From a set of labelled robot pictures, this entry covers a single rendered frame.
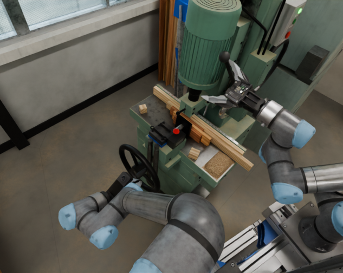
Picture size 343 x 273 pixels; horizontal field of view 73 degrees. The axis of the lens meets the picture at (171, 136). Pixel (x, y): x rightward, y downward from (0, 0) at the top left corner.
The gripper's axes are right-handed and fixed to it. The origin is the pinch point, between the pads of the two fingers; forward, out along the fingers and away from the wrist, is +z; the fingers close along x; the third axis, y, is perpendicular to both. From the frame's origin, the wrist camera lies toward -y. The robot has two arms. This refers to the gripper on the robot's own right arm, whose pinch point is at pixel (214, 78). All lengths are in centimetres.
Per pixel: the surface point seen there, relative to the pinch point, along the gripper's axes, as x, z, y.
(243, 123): 4, -6, -66
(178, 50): -14, 72, -84
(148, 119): 31.9, 26.8, -27.2
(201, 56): -3.6, 8.5, 1.2
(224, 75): -6.0, 5.4, -20.2
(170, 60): -9, 111, -144
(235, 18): -17.8, 3.8, 6.4
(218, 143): 19.6, -8.3, -33.7
